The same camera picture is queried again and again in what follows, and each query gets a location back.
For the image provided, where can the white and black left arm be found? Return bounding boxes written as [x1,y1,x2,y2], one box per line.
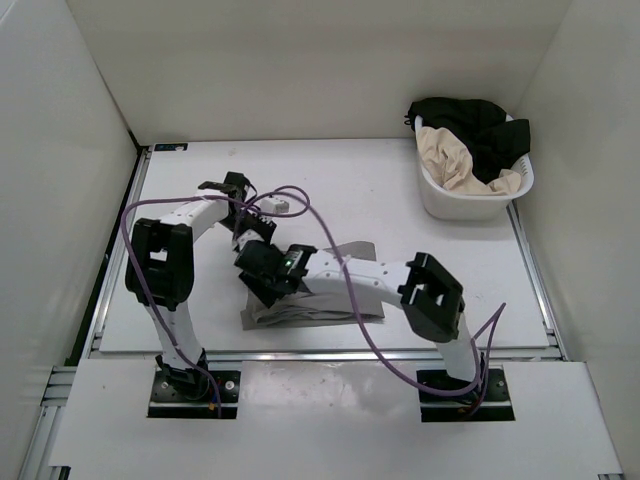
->
[125,172,275,400]

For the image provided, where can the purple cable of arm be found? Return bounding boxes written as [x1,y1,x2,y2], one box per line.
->
[239,184,507,416]
[121,192,266,416]

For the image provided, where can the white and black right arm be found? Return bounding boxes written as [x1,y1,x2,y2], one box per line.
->
[235,240,486,400]

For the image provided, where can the small blue label sticker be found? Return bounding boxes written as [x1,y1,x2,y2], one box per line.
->
[154,143,188,152]

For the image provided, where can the grey trousers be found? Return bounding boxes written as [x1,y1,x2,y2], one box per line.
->
[240,241,385,331]

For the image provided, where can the white laundry basket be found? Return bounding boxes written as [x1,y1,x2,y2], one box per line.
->
[412,113,536,221]

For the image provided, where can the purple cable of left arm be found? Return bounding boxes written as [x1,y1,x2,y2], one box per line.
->
[121,192,266,416]

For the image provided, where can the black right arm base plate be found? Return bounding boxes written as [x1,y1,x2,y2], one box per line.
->
[419,368,515,423]

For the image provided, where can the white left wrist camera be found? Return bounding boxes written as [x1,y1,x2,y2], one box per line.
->
[259,196,290,216]

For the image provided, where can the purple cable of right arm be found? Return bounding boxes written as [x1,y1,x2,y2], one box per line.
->
[239,184,507,416]

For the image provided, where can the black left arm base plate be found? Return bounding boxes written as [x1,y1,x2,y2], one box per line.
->
[147,370,241,420]

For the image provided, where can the beige trousers in basket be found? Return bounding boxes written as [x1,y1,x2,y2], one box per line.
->
[416,126,522,196]

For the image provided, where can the white front cover board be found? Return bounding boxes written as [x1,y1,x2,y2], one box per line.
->
[51,360,621,479]

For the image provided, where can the black trousers in basket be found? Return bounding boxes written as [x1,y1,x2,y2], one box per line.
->
[405,97,531,184]

